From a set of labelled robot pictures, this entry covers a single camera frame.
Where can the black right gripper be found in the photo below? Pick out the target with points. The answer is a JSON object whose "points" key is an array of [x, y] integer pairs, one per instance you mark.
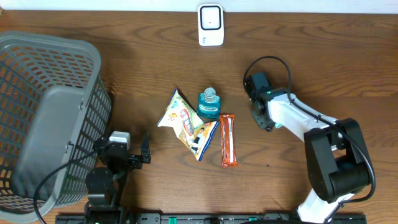
{"points": [[261, 124]]}

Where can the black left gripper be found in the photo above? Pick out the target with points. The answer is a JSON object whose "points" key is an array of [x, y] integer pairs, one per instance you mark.
{"points": [[135, 161]]}

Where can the red snack bar wrapper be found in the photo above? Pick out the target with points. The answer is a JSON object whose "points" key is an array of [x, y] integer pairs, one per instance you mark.
{"points": [[227, 141]]}

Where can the blue mouthwash bottle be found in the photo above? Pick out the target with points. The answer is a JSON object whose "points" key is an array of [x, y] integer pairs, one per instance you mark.
{"points": [[209, 104]]}

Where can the yellow white snack bag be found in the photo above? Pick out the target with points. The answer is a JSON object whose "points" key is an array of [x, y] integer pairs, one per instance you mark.
{"points": [[195, 134]]}

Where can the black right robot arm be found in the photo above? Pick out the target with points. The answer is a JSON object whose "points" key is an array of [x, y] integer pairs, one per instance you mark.
{"points": [[338, 162]]}

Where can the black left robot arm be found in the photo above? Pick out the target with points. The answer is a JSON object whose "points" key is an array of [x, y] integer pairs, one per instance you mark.
{"points": [[106, 184]]}

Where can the white barcode scanner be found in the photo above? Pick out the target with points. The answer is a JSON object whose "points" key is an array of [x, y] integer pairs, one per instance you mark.
{"points": [[210, 25]]}

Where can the grey plastic shopping basket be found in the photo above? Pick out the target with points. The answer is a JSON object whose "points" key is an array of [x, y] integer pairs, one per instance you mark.
{"points": [[54, 106]]}

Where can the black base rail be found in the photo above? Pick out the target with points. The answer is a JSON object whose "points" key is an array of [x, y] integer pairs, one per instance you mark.
{"points": [[155, 218]]}

